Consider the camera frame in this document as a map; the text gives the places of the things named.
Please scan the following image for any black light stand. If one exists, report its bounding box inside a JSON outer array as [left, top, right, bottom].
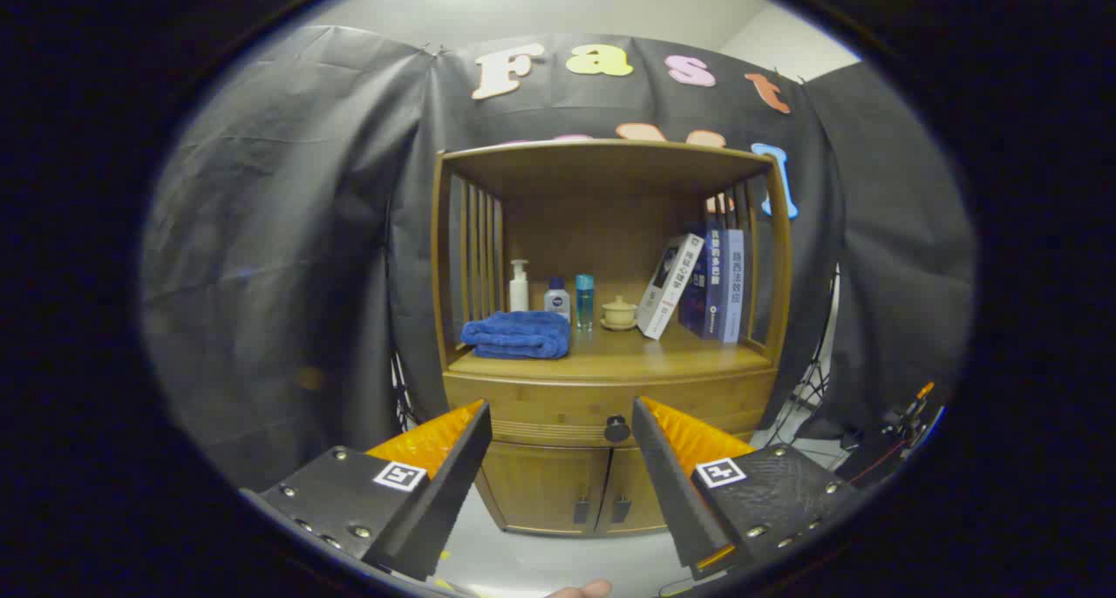
[[767, 267, 842, 446]]

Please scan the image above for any blue folded towel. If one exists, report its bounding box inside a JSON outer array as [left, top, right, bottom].
[[460, 310, 572, 360]]

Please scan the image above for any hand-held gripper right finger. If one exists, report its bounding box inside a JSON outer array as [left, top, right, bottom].
[[631, 396, 864, 580]]

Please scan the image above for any wooden drawer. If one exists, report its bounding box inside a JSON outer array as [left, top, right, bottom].
[[443, 371, 779, 446]]

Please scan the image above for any wooden countertop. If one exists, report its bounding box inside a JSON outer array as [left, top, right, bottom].
[[449, 323, 775, 379]]

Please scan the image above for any wooden cabinet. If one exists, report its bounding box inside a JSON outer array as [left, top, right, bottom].
[[430, 139, 794, 538]]

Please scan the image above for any beige lidded tea cup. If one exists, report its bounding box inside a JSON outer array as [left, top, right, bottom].
[[600, 296, 640, 331]]

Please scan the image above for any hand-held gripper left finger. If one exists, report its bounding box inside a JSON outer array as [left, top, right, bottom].
[[240, 398, 493, 581]]

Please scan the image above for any black equipment with cables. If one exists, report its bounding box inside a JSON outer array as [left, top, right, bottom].
[[837, 380, 947, 487]]

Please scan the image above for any white book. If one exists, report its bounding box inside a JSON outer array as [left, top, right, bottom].
[[636, 233, 705, 341]]

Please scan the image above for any dark blue book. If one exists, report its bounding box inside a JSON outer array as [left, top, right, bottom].
[[678, 223, 729, 339]]

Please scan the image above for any light blue book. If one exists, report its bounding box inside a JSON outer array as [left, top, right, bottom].
[[720, 228, 746, 344]]

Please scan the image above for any wooden cabinet door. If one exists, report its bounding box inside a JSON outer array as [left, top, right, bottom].
[[597, 445, 683, 535], [475, 439, 611, 535]]

